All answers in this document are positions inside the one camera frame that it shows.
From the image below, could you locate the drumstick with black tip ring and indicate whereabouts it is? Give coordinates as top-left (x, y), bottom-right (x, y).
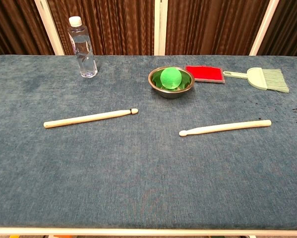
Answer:
top-left (43, 108), bottom-right (139, 129)

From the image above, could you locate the plain pale wooden drumstick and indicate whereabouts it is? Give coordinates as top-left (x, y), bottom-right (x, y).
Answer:
top-left (178, 119), bottom-right (272, 137)

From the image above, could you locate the stainless steel bowl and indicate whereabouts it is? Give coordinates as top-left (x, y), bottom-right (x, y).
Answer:
top-left (148, 66), bottom-right (195, 99)

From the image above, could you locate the green ball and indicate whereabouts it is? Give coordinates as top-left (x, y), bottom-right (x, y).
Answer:
top-left (160, 67), bottom-right (183, 90)

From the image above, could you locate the blue fabric table cover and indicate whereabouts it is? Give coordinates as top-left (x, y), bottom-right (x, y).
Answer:
top-left (0, 54), bottom-right (297, 230)

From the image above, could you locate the red lint brush pad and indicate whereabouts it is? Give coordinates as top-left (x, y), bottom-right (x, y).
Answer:
top-left (184, 65), bottom-right (225, 84)

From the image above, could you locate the clear plastic water bottle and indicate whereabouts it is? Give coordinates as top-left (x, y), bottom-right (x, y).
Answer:
top-left (67, 16), bottom-right (98, 78)

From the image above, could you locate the brown pleated curtain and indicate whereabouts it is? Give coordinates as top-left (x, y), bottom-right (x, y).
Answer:
top-left (0, 0), bottom-right (297, 61)

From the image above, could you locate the pale green hand brush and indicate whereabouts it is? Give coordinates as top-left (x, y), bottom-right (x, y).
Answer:
top-left (223, 67), bottom-right (290, 94)

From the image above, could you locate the white partition frame post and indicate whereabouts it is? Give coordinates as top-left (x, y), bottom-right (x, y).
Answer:
top-left (34, 0), bottom-right (65, 56)
top-left (248, 0), bottom-right (280, 57)
top-left (154, 0), bottom-right (168, 56)

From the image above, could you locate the white table frame rail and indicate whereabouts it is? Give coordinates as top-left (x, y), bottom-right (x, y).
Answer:
top-left (0, 227), bottom-right (297, 238)

